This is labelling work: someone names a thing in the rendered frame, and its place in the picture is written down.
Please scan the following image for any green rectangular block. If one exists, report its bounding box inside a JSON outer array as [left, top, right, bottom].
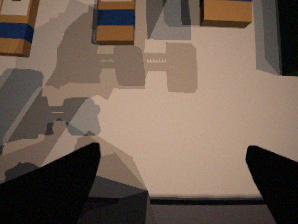
[[278, 0, 298, 76]]

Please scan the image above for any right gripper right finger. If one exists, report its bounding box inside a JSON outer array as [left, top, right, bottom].
[[245, 145, 298, 224]]

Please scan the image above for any cardboard pack of welding electrodes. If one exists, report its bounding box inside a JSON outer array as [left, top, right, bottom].
[[199, 0, 252, 28]]

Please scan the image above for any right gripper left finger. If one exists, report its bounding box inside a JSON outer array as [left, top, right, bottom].
[[0, 143, 101, 224]]

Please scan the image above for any tan cardboard box with blue band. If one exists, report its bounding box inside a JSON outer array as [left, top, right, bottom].
[[96, 0, 136, 45], [0, 0, 40, 58]]

